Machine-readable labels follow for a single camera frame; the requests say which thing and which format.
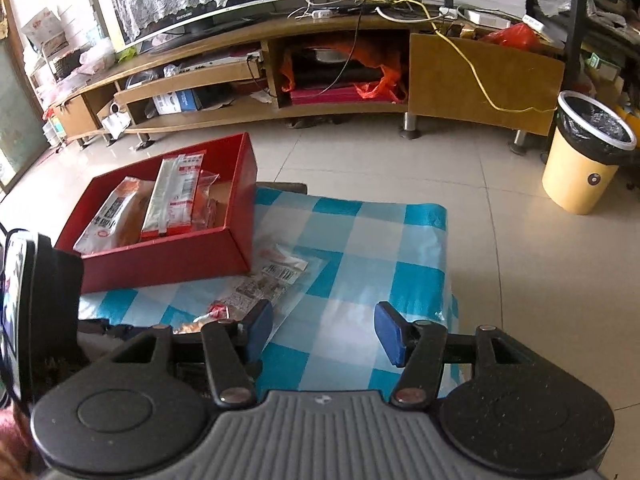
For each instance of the white bread packet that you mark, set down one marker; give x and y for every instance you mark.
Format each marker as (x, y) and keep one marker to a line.
(107, 220)

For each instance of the orange plastic bag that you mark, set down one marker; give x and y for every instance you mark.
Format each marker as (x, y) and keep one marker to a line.
(385, 87)

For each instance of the white paper bag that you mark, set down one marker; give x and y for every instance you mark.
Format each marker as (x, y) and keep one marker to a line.
(116, 122)

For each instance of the dark wicker basket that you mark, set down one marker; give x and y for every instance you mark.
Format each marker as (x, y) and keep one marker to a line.
(67, 66)

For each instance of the blue white carton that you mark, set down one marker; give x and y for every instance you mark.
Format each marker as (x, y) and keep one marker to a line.
(175, 102)

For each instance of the yellow trash bin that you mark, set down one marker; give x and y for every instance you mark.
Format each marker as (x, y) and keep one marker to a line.
(575, 175)

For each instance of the red plastic bag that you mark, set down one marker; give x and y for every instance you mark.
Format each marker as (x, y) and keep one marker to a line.
(512, 36)

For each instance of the silver media player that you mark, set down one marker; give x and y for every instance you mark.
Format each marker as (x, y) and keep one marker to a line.
(220, 61)

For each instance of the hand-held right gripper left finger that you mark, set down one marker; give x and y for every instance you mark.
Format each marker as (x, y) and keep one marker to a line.
(260, 330)

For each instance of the black metal shelf rack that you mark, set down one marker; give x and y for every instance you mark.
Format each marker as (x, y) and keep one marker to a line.
(580, 20)

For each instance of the black power adapter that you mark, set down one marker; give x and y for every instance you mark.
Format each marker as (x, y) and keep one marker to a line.
(448, 3)

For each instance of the clear plastic bag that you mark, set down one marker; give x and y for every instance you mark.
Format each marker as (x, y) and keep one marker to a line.
(550, 0)

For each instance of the white plastic bag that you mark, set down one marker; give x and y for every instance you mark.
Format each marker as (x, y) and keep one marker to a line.
(97, 57)

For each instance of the white flat device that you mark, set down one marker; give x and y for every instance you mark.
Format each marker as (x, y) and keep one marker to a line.
(487, 17)

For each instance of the red cardboard box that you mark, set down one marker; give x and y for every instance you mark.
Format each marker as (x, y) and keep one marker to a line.
(165, 260)

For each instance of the clear sausage packet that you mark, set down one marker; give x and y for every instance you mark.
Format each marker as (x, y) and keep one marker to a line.
(205, 200)

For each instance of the white storage cart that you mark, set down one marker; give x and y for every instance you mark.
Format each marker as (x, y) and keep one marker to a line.
(54, 130)

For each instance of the glass sliding door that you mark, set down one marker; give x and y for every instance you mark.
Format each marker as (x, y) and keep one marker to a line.
(20, 120)

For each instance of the blue checked cloth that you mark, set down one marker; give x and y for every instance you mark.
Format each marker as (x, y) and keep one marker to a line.
(350, 260)

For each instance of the silver red-label packet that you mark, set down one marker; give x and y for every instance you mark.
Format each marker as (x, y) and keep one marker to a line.
(170, 195)

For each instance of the person's left forearm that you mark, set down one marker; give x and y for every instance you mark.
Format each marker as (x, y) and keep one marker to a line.
(12, 445)

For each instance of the waffle packet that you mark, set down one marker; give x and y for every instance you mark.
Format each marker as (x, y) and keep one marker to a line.
(280, 280)

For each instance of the green plastic bag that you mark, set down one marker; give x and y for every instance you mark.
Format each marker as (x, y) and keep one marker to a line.
(126, 52)

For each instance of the steel pot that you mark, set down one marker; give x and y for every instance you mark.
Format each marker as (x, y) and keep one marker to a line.
(330, 55)

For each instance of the wooden television cabinet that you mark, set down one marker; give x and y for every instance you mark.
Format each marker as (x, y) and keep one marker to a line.
(500, 75)

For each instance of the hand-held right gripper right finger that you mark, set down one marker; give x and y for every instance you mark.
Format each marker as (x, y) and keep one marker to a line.
(392, 332)

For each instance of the printed cardboard box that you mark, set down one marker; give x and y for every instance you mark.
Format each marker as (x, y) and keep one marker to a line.
(45, 32)

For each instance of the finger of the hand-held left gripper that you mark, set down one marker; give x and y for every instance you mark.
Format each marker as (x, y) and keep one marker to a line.
(115, 330)

